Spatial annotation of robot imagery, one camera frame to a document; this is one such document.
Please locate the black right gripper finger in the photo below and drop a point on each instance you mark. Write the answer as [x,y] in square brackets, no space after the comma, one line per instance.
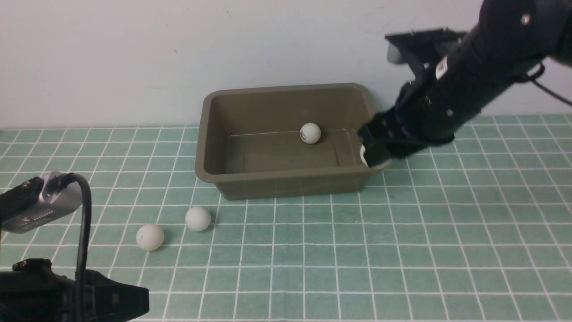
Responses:
[379,153]
[377,128]

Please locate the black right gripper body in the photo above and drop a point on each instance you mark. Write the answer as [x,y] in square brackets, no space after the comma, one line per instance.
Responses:
[426,114]

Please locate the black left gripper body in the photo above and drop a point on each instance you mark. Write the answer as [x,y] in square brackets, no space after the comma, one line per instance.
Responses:
[32,292]

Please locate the white ping-pong ball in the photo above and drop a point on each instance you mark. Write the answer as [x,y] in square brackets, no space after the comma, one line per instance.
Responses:
[310,133]
[150,237]
[198,218]
[362,152]

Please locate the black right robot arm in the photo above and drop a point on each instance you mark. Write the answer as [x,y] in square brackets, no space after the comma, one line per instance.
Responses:
[458,73]

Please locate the olive green plastic bin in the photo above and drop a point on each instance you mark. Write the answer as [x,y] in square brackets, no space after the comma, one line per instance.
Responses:
[249,145]

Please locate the green checkered tablecloth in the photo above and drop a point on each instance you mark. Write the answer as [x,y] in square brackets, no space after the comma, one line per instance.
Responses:
[479,230]

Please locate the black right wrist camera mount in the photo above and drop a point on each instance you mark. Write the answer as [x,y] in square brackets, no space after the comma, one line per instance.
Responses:
[421,48]

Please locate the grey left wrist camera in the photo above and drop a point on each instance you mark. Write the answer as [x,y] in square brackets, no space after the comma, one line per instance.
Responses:
[41,200]

